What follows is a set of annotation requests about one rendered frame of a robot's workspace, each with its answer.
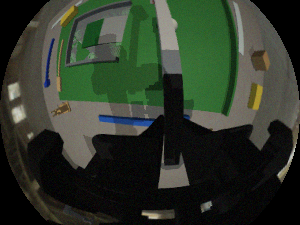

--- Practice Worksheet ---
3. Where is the red putter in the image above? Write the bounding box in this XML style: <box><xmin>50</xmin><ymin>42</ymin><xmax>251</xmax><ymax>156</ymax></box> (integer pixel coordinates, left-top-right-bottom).
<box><xmin>150</xmin><ymin>0</ymin><xmax>185</xmax><ymax>165</ymax></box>

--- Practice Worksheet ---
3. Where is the white golf ball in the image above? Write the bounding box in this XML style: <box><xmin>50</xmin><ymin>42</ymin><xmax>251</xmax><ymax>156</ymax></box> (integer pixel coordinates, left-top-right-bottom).
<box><xmin>171</xmin><ymin>18</ymin><xmax>178</xmax><ymax>31</ymax></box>

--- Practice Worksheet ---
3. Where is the tan cube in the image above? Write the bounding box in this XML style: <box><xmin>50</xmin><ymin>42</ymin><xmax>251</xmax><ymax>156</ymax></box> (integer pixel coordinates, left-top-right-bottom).
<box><xmin>251</xmin><ymin>50</ymin><xmax>271</xmax><ymax>71</ymax></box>

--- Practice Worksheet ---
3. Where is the green flat mat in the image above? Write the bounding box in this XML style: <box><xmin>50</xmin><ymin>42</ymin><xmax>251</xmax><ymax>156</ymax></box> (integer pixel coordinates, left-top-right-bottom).
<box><xmin>56</xmin><ymin>0</ymin><xmax>231</xmax><ymax>113</ymax></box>

